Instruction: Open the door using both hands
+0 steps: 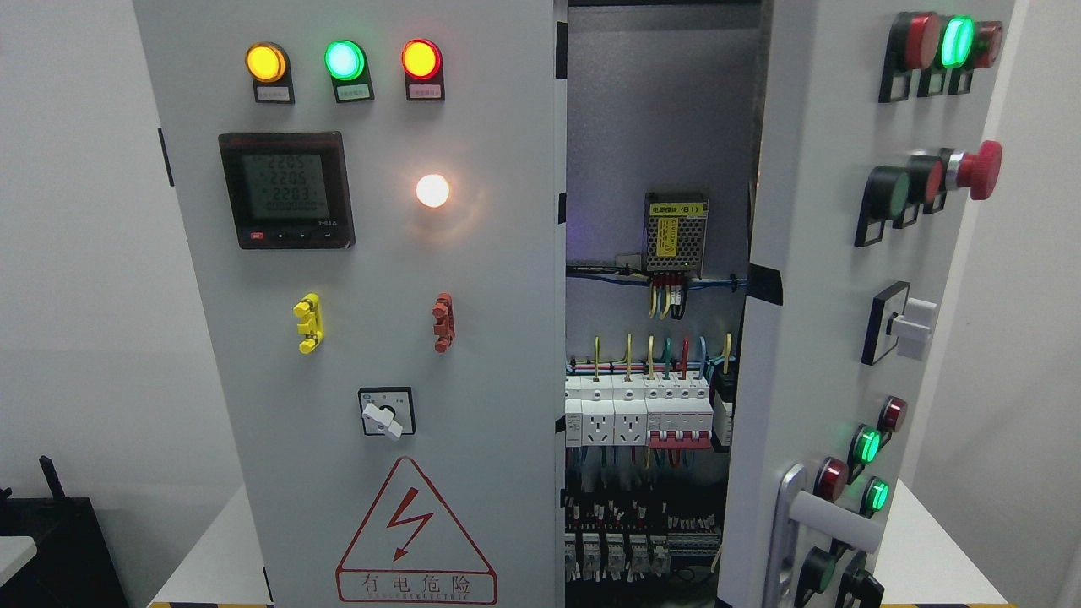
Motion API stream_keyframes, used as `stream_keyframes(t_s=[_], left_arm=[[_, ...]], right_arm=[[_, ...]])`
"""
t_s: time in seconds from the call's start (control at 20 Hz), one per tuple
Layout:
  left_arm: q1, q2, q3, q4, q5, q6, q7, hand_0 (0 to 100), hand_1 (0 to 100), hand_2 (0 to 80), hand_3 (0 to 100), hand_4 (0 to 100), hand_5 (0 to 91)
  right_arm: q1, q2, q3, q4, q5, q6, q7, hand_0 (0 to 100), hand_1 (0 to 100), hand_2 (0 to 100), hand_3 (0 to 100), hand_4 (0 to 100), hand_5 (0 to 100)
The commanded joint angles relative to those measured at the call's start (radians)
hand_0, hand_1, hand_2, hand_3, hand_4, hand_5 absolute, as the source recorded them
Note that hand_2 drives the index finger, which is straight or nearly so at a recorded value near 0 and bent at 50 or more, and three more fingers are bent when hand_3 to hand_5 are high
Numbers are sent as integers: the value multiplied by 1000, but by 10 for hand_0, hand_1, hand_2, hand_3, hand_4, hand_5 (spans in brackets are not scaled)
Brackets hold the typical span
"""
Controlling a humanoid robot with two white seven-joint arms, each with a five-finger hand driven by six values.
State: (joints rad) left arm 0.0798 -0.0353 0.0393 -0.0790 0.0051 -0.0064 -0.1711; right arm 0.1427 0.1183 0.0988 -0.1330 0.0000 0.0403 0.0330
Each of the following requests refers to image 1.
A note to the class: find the white door rotary switch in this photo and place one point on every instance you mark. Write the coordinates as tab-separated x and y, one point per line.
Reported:
898	323

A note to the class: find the yellow terminal post block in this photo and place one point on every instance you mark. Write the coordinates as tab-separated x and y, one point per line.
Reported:
309	325

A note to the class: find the white glowing indicator lamp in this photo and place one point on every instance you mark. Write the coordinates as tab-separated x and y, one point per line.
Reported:
433	190

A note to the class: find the green indicator lamp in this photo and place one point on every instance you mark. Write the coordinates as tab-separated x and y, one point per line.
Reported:
347	66

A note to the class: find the red triangle danger label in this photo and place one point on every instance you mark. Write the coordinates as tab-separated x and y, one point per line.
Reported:
411	548

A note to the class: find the red indicator lamp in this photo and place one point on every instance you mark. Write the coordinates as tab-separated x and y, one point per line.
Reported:
422	63

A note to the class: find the grey cabinet body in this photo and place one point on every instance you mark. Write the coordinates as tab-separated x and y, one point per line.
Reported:
660	99

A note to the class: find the yellow indicator lamp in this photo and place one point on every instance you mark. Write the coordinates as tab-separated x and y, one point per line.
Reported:
271	74

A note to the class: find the grey cabinet door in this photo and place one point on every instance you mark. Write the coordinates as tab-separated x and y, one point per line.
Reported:
858	99
487	407

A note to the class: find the red terminal post block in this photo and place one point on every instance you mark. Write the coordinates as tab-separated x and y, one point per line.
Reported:
444	326

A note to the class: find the black box at left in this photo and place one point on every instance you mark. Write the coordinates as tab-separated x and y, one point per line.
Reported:
72	566

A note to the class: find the silver door handle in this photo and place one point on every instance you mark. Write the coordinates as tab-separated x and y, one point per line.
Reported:
788	585

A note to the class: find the lower relay terminal row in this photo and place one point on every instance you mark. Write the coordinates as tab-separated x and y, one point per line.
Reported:
629	537

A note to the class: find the red emergency stop button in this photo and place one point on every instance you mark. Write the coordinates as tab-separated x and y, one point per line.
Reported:
975	170

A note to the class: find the white rotary selector switch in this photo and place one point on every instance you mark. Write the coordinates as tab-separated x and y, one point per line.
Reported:
387	411

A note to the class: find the black white surge protector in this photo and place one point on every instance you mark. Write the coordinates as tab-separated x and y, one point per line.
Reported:
722	397

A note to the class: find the white socket breaker row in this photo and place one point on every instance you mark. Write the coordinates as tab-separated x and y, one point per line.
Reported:
663	412

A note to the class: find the perforated metal power supply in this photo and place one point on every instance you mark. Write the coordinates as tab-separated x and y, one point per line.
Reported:
675	227

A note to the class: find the black digital power meter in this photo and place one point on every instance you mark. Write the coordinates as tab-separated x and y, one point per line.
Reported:
288	190

